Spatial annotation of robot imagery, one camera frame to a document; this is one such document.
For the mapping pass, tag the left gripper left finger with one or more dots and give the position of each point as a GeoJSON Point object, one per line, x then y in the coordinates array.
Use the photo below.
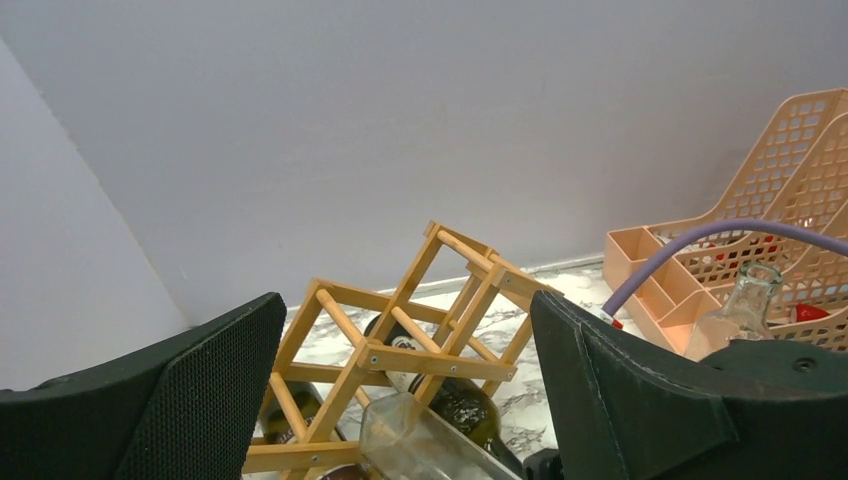
{"type": "Point", "coordinates": [182, 408]}

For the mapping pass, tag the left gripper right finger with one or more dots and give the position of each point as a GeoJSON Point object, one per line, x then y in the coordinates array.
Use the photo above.
{"type": "Point", "coordinates": [623, 408]}

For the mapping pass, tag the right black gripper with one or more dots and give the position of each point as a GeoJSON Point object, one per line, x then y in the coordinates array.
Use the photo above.
{"type": "Point", "coordinates": [545, 464]}

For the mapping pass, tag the green bottle navy cream label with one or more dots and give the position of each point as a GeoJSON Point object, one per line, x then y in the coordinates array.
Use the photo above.
{"type": "Point", "coordinates": [464, 405]}

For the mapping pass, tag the tall clear glass bottle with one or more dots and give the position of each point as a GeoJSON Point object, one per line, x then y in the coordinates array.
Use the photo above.
{"type": "Point", "coordinates": [403, 439]}

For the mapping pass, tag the wooden wine rack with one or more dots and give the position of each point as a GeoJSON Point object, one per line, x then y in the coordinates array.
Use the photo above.
{"type": "Point", "coordinates": [388, 333]}

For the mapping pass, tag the short clear glass jar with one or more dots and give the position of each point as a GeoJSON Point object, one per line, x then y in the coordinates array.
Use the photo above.
{"type": "Point", "coordinates": [741, 317]}

